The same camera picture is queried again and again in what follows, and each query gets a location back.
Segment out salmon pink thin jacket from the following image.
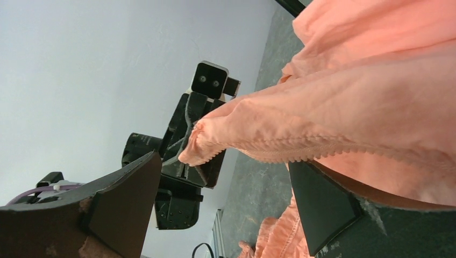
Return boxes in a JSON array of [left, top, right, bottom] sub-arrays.
[[179, 1, 455, 257]]

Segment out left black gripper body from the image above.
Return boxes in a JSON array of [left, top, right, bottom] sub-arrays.
[[154, 175, 203, 230]]

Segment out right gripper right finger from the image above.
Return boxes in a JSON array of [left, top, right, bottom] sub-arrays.
[[288, 162, 362, 256]]

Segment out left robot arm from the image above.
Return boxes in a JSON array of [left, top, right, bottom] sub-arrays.
[[121, 92, 225, 230]]

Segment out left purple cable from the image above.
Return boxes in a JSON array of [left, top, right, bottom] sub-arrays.
[[5, 182, 84, 207]]

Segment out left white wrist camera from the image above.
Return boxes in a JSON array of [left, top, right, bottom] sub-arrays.
[[190, 61, 241, 101]]

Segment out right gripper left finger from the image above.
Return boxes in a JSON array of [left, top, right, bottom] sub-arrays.
[[1, 152, 162, 257]]

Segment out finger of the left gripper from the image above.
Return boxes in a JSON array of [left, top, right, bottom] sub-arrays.
[[159, 92, 225, 178], [194, 150, 226, 189]]

